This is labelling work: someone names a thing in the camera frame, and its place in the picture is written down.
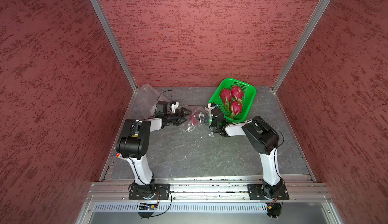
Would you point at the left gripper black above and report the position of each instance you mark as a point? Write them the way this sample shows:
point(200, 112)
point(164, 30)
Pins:
point(179, 120)

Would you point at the bag dragon fruit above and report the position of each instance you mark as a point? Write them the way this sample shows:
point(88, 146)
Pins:
point(195, 118)
point(236, 108)

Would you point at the clear zip-top bag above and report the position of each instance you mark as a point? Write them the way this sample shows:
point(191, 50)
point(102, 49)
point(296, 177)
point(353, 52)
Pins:
point(146, 100)
point(206, 119)

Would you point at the clear zip-top bag front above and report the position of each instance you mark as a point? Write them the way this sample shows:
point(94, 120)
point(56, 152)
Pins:
point(146, 100)

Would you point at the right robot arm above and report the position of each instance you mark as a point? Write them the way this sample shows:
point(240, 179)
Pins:
point(265, 140)

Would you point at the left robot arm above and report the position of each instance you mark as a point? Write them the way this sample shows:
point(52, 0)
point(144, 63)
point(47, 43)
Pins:
point(133, 144)

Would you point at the green plastic basket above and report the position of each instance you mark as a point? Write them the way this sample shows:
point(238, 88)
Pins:
point(249, 95)

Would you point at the left corner aluminium profile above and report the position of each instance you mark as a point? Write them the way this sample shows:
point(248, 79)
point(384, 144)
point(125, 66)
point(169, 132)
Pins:
point(114, 43)

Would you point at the corner aluminium profile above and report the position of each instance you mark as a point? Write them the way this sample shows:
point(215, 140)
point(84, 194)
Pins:
point(114, 43)
point(305, 35)

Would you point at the right corner aluminium profile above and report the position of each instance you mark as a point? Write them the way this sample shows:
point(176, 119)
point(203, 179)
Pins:
point(305, 35)

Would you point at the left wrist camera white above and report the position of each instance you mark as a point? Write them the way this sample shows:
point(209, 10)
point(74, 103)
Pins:
point(172, 106)

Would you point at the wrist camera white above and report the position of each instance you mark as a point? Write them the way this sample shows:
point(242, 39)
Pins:
point(172, 106)
point(211, 106)

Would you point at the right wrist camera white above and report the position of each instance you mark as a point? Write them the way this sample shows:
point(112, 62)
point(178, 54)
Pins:
point(211, 106)

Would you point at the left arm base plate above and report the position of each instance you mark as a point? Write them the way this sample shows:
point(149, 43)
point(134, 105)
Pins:
point(148, 192)

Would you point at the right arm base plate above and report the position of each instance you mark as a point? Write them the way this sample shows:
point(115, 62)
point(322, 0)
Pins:
point(267, 192)

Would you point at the aluminium rail frame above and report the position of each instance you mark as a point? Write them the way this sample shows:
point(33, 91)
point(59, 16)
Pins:
point(227, 194)

